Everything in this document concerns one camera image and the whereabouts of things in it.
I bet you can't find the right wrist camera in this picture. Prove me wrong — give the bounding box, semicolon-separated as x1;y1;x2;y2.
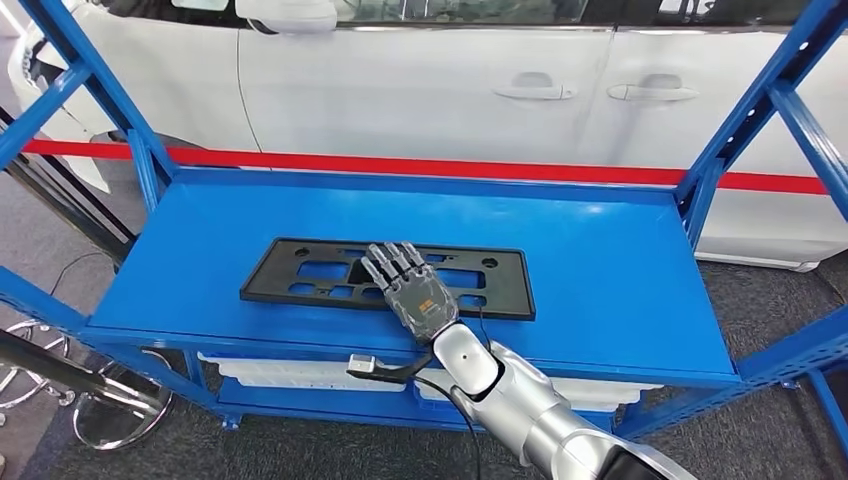
345;352;435;387

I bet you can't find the blue metal shelf rack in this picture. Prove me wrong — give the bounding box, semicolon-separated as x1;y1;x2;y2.
0;0;848;465

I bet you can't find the red barrier belt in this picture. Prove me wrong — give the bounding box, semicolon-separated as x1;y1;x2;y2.
23;139;829;197

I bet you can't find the chrome stanchion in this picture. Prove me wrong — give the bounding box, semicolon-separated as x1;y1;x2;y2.
0;329;175;452

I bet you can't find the white car side mirror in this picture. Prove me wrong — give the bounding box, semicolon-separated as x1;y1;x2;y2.
235;0;339;36

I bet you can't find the white car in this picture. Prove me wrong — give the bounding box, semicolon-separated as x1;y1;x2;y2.
6;0;848;273

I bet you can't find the black plastic plate frame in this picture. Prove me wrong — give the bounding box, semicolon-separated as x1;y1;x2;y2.
239;237;537;323

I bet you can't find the black stanchion post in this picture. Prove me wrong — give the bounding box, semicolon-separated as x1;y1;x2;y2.
0;105;140;266

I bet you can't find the chrome ring stand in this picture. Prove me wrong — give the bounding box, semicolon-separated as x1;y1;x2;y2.
0;317;78;425

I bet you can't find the black camera cable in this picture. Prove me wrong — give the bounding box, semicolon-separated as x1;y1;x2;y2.
410;374;484;480

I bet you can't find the white plastic tray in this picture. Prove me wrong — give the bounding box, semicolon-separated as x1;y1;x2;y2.
413;367;664;413
198;351;425;393

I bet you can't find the white car door handle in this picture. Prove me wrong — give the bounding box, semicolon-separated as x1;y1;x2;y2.
607;74;700;103
491;71;576;102

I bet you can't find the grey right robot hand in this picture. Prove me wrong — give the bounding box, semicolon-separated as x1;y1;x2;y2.
360;241;460;346

